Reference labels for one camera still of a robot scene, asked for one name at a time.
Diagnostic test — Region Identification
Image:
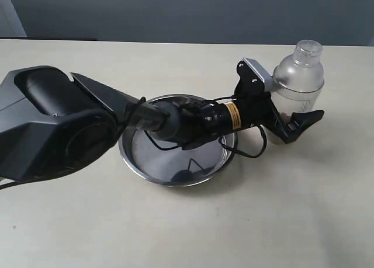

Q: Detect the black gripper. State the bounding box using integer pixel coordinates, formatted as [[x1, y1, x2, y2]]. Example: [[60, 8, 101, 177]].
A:
[[234, 59, 324, 144]]

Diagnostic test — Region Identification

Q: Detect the clear plastic shaker bottle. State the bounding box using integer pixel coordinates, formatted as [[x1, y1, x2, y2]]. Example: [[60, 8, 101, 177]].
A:
[[266, 40, 324, 144]]

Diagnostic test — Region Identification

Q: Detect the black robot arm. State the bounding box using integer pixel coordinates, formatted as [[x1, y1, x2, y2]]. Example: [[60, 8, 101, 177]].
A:
[[1, 61, 324, 189]]

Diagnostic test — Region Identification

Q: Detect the round stainless steel plate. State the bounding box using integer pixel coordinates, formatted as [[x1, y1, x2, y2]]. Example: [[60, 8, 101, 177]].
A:
[[118, 93, 238, 188]]

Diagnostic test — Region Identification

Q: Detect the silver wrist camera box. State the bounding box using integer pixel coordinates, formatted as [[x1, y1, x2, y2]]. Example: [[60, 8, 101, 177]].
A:
[[242, 57, 273, 92]]

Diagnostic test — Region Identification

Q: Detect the thin black cable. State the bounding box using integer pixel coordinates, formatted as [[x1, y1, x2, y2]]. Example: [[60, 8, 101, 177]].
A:
[[146, 96, 267, 159]]

